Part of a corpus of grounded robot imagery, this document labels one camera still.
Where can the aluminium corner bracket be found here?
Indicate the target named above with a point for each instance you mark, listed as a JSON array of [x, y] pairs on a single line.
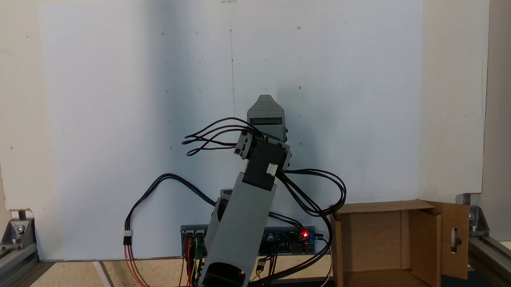
[[476, 220], [18, 231]]

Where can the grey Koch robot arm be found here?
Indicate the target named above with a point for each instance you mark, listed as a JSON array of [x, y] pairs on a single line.
[[241, 221]]

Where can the circuit board with jumper pins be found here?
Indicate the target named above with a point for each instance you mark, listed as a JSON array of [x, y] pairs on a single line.
[[190, 241]]

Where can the blue circuit board red LED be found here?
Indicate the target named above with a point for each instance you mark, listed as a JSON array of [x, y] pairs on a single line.
[[285, 239]]

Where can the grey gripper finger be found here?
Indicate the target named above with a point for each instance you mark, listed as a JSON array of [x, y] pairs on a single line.
[[266, 106]]

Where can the large white paper sheet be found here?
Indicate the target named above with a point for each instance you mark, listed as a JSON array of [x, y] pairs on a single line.
[[107, 102]]

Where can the brown cardboard box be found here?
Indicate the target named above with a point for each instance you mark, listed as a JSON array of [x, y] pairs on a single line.
[[372, 242]]

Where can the horizontal aluminium frame profile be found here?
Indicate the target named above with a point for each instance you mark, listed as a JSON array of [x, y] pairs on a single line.
[[502, 258], [8, 268]]

